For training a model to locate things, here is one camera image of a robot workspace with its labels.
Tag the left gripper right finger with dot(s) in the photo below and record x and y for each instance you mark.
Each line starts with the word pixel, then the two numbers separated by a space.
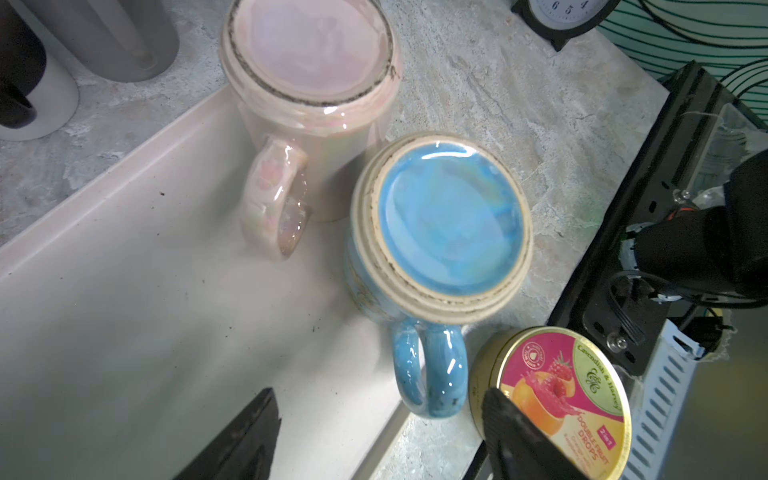
pixel 516 448

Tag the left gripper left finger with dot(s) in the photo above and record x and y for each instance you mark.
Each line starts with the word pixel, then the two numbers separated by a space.
pixel 245 448

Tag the blue mug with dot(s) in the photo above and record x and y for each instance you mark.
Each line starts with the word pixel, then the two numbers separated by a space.
pixel 440 237

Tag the black mug white base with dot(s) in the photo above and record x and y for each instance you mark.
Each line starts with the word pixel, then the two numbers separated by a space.
pixel 38 95

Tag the grey mug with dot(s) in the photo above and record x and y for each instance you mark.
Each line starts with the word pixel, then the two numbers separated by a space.
pixel 119 40

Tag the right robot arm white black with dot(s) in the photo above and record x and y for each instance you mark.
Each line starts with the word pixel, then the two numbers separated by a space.
pixel 719 249

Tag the pink mug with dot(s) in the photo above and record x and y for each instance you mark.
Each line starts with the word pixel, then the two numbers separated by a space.
pixel 315 83

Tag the round colourful tin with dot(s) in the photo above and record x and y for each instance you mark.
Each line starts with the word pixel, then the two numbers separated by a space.
pixel 566 386

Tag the beige plastic tray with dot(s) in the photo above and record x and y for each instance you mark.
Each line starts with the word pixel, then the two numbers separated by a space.
pixel 136 324

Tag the black round clock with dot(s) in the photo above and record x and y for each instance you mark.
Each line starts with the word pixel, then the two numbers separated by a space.
pixel 559 21

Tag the white slotted cable duct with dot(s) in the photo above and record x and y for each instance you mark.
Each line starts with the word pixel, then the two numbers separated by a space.
pixel 657 401

